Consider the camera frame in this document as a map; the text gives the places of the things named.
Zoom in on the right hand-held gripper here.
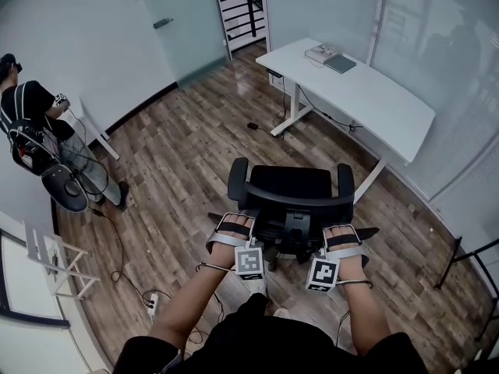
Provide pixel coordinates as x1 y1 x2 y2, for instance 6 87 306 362
305 224 371 294

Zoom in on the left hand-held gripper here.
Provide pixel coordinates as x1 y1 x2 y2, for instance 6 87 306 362
205 211 270 282

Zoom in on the black office chair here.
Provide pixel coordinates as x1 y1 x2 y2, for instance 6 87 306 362
207 157 380 274

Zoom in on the person's left forearm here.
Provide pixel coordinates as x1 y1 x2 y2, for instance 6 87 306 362
147 263 237 362

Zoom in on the person's right forearm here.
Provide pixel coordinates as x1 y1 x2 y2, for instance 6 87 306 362
337 280 391 357

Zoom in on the white desk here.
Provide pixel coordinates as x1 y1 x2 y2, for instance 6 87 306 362
255 37 437 206

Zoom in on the person's left hand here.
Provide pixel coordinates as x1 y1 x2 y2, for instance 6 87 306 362
206 215 253 269

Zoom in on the person's right hand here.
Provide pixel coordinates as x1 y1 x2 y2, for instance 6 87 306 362
326 227 366 284

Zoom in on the person's left white shoe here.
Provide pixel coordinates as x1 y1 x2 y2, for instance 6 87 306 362
248 277 271 298

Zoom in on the person's black clothing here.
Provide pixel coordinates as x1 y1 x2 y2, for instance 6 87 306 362
112 292 430 374

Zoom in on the black round pad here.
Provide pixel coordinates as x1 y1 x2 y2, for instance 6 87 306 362
41 161 90 213

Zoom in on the grey-green notebook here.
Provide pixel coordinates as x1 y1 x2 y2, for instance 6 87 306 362
324 53 358 75

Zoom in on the picture cover book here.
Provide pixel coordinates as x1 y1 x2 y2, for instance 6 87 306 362
304 42 341 65

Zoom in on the black framed board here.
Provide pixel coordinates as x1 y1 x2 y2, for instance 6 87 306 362
0 227 71 330

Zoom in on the black metal railing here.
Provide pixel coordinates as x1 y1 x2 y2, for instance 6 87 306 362
219 0 267 51

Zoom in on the frosted glass door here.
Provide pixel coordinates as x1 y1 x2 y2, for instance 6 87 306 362
135 0 232 90

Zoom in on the left hand-held gripper cable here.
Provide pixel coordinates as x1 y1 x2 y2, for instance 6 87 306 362
196 261 235 275

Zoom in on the hand-held gripper cable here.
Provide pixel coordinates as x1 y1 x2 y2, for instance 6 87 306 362
196 261 235 275
334 278 374 291

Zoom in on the right hand-held gripper cable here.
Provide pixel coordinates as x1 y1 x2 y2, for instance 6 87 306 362
334 278 374 291

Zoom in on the black floor cable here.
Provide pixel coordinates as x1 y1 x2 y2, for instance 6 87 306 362
88 206 157 304

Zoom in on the black power cable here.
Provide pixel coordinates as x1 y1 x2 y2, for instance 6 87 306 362
282 83 366 132

